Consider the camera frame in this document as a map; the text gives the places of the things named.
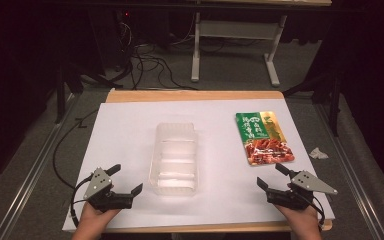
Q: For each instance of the green snack packet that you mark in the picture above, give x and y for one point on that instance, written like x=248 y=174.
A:
x=263 y=138

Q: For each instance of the crumpled white paper scrap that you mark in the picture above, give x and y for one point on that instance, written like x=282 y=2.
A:
x=318 y=153

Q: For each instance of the person's left hand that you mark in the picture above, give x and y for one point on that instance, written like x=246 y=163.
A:
x=95 y=216

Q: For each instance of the person's right hand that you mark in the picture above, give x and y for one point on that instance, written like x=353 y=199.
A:
x=301 y=221

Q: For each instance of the white metal desk frame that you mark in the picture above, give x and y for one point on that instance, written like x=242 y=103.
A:
x=236 y=31

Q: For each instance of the clear plastic tray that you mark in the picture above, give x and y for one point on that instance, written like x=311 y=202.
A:
x=174 y=159

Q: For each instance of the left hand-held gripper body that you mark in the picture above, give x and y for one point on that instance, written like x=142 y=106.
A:
x=104 y=195

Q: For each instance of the black metal stand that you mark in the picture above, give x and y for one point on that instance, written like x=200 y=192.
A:
x=65 y=83
x=330 y=96

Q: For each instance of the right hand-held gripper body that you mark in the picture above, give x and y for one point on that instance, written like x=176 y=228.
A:
x=298 y=191

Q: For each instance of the white paper sheet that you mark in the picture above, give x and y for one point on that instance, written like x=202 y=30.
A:
x=213 y=186

